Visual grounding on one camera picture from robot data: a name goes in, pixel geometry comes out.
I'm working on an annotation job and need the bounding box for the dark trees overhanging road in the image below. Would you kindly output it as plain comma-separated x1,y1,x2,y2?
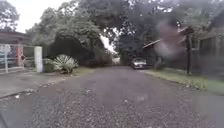
99,0,224,67

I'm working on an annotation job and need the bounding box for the grass verge by spiky plant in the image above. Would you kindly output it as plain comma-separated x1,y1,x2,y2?
43,66,97,78

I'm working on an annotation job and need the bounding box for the grey concrete driveway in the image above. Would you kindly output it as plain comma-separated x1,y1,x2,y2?
0,71,68,100

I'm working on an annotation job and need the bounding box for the spiky pale green plant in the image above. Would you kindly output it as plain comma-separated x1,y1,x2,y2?
52,54,80,75

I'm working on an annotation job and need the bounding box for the grass verge beside car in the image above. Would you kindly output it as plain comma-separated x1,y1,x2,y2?
144,67,224,96

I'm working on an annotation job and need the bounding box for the dark gravel road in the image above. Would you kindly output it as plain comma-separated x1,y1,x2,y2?
0,65,224,128

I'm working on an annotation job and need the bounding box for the tall tree behind brick building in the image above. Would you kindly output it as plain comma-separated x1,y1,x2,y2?
0,0,21,33

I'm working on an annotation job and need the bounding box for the red brick building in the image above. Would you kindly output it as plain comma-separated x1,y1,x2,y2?
0,30,32,68

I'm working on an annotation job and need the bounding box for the dark building with sloped roof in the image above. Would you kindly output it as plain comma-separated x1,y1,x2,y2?
142,26,224,78

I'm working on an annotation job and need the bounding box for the white gate pillar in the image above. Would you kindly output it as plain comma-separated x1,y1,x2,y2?
33,45,44,74

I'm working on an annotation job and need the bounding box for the pale metal gate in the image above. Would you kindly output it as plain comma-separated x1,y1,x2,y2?
0,43,26,75

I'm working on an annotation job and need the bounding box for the grey car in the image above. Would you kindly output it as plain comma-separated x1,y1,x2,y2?
130,57,149,70

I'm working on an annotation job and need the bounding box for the dense trees and hedge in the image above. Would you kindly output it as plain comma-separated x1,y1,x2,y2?
25,0,115,68

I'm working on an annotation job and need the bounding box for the dark pole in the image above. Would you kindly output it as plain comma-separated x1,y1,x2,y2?
185,27,194,75

